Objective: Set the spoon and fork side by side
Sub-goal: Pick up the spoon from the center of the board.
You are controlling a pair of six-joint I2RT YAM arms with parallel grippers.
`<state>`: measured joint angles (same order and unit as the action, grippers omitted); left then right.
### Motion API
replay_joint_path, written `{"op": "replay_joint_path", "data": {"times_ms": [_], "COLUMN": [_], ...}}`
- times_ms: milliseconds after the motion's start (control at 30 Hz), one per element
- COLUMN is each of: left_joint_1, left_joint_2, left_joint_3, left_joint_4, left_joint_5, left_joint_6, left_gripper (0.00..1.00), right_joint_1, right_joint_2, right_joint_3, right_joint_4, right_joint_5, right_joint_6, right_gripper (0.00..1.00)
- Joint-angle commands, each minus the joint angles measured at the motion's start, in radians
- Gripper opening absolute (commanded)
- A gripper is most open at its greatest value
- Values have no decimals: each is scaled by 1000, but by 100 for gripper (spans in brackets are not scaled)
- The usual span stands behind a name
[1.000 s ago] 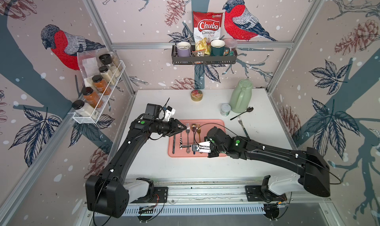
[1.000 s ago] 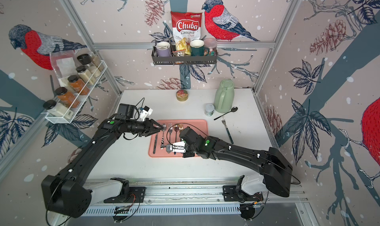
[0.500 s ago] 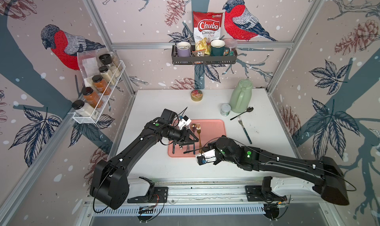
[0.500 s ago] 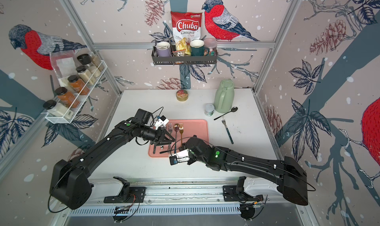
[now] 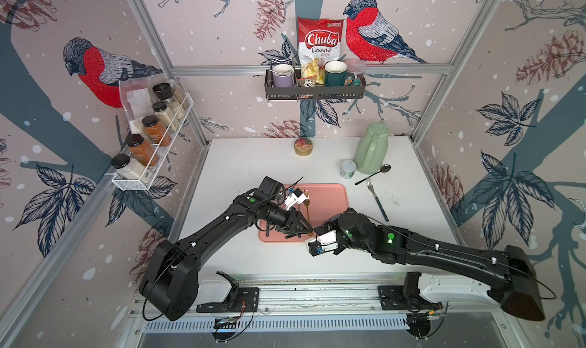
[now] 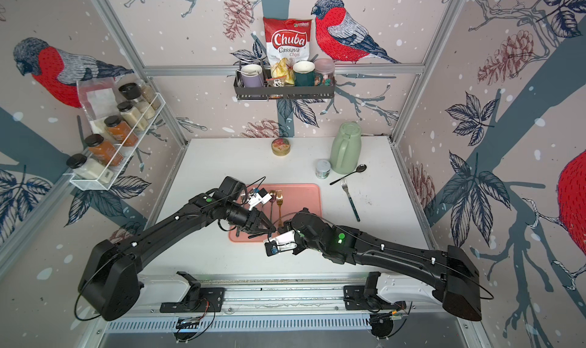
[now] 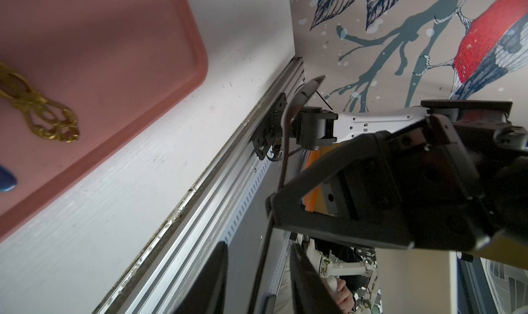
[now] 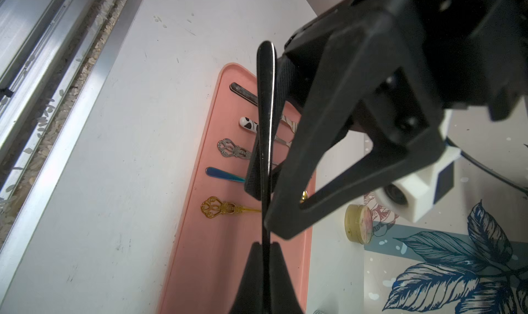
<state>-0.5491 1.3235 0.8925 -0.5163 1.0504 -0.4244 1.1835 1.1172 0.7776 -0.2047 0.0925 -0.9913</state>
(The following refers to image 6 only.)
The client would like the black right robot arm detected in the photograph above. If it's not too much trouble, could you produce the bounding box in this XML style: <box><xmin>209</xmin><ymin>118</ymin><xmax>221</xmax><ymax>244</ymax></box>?
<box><xmin>285</xmin><ymin>211</ymin><xmax>482</xmax><ymax>321</ymax></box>

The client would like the green thermos jug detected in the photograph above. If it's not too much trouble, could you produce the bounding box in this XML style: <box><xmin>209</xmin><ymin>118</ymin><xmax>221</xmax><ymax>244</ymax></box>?
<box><xmin>330</xmin><ymin>122</ymin><xmax>362</xmax><ymax>174</ymax></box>

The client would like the clear plastic bag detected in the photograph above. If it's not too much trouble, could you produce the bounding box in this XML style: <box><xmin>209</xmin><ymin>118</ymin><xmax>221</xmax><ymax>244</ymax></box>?
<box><xmin>76</xmin><ymin>77</ymin><xmax>118</xmax><ymax>135</ymax></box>

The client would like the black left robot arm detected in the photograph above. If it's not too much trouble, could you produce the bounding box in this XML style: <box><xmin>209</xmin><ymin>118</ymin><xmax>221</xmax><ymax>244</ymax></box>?
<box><xmin>78</xmin><ymin>177</ymin><xmax>276</xmax><ymax>321</ymax></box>

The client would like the black pepper grinder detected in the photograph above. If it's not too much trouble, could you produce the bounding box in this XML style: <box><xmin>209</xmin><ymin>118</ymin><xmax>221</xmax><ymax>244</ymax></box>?
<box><xmin>118</xmin><ymin>83</ymin><xmax>156</xmax><ymax>120</ymax></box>

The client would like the white powder spice jar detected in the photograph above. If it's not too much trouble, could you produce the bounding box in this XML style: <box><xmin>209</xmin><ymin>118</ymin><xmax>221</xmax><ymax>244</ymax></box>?
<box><xmin>66</xmin><ymin>154</ymin><xmax>114</xmax><ymax>184</ymax></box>

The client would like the pink plastic tray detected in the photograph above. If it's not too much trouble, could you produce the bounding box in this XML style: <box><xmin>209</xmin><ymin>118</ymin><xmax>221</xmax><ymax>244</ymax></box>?
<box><xmin>256</xmin><ymin>183</ymin><xmax>322</xmax><ymax>226</ymax></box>

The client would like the gold fork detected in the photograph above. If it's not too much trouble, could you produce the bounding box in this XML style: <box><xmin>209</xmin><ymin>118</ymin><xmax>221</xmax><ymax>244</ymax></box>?
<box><xmin>276</xmin><ymin>189</ymin><xmax>284</xmax><ymax>228</ymax></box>

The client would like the orange spice jar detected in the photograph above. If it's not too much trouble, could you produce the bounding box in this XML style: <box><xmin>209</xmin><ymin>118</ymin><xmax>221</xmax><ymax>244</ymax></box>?
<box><xmin>84</xmin><ymin>134</ymin><xmax>124</xmax><ymax>167</ymax></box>
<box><xmin>104</xmin><ymin>116</ymin><xmax>138</xmax><ymax>148</ymax></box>

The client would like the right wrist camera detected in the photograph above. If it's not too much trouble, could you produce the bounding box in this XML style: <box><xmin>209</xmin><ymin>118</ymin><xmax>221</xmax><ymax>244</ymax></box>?
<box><xmin>264</xmin><ymin>231</ymin><xmax>298</xmax><ymax>257</ymax></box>

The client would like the purple mug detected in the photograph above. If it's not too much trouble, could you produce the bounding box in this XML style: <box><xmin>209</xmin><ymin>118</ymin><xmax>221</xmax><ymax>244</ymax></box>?
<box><xmin>239</xmin><ymin>64</ymin><xmax>265</xmax><ymax>88</ymax></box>

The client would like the round gold tin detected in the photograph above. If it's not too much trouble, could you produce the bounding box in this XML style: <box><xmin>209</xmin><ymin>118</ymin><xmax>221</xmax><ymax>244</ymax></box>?
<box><xmin>271</xmin><ymin>138</ymin><xmax>291</xmax><ymax>157</ymax></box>

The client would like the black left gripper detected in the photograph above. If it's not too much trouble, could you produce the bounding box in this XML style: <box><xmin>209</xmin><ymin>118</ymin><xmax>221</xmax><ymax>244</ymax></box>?
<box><xmin>226</xmin><ymin>201</ymin><xmax>279</xmax><ymax>232</ymax></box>

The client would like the black wall shelf basket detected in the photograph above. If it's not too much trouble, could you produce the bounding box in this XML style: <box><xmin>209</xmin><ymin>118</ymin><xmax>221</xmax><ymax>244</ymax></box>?
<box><xmin>233</xmin><ymin>71</ymin><xmax>337</xmax><ymax>100</ymax></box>

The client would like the gold spoon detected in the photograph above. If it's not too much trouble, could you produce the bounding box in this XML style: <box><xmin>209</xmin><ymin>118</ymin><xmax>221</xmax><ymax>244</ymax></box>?
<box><xmin>269</xmin><ymin>190</ymin><xmax>277</xmax><ymax>221</ymax></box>

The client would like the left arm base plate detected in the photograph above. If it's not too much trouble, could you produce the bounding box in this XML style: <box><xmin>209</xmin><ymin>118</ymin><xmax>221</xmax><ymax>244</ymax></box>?
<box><xmin>160</xmin><ymin>271</ymin><xmax>226</xmax><ymax>314</ymax></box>

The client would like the red Chuba chips bag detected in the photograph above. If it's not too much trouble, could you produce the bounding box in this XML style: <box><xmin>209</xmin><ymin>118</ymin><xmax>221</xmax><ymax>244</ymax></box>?
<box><xmin>263</xmin><ymin>18</ymin><xmax>312</xmax><ymax>85</ymax></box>

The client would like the orange spice jar front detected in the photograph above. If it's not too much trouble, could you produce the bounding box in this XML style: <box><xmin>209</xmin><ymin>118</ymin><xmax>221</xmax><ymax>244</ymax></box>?
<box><xmin>84</xmin><ymin>134</ymin><xmax>124</xmax><ymax>167</ymax></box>

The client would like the beige spice jar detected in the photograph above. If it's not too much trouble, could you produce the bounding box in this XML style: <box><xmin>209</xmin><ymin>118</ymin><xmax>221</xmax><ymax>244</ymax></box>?
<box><xmin>117</xmin><ymin>101</ymin><xmax>148</xmax><ymax>131</ymax></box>

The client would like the pink lidded clear container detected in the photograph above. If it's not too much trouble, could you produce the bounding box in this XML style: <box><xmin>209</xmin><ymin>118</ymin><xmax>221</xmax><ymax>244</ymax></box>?
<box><xmin>314</xmin><ymin>58</ymin><xmax>335</xmax><ymax>87</ymax></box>

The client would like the dark green mug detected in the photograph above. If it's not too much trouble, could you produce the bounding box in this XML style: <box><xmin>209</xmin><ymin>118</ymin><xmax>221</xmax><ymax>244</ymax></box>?
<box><xmin>293</xmin><ymin>61</ymin><xmax>315</xmax><ymax>87</ymax></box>

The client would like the white wire spice rack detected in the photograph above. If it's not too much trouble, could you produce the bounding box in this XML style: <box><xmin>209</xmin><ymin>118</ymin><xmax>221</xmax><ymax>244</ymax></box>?
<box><xmin>67</xmin><ymin>92</ymin><xmax>166</xmax><ymax>191</ymax></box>

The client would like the brown spice jar back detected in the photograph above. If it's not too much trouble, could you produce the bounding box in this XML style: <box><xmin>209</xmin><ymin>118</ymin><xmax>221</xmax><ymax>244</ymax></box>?
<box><xmin>137</xmin><ymin>80</ymin><xmax>160</xmax><ymax>111</ymax></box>

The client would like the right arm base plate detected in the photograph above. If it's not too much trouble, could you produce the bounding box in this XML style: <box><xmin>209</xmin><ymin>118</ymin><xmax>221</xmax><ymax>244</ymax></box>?
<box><xmin>343</xmin><ymin>272</ymin><xmax>407</xmax><ymax>314</ymax></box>

